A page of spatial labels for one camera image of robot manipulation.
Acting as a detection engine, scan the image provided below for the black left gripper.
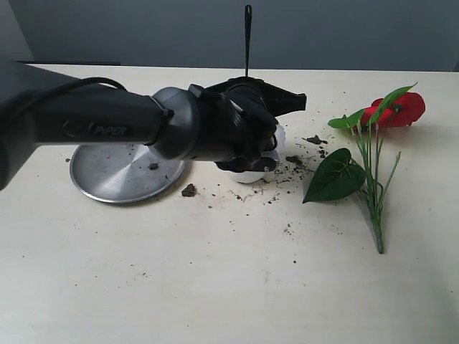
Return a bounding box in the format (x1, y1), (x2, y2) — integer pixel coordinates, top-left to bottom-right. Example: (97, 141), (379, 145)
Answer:
(188, 77), (307, 143)

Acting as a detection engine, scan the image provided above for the white scalloped plastic pot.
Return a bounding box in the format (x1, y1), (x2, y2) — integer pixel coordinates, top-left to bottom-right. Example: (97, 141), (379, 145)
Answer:
(225, 125), (285, 184)

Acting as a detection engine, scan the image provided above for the steel spoon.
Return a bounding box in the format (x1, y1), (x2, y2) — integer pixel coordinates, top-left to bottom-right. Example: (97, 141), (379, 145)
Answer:
(245, 4), (252, 77)

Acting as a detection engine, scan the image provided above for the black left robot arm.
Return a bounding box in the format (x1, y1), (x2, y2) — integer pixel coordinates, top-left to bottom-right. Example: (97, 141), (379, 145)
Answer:
(1, 59), (307, 186)

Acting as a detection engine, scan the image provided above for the artificial red flower plant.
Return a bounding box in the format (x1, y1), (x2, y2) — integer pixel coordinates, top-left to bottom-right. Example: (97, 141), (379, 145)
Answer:
(303, 85), (426, 254)

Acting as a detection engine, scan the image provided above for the soil clump near flower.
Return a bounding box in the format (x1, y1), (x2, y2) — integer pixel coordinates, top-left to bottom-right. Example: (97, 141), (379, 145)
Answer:
(303, 135), (328, 145)

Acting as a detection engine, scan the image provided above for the soil clump near plate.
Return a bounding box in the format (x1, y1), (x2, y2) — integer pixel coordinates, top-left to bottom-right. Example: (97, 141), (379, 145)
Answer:
(181, 183), (197, 197)

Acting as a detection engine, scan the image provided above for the round steel plate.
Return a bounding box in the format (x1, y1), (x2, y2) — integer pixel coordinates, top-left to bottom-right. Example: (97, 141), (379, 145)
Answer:
(70, 144), (186, 204)

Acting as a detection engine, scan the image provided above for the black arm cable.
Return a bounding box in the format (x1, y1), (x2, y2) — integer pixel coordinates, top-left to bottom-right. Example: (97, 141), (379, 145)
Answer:
(0, 77), (126, 119)

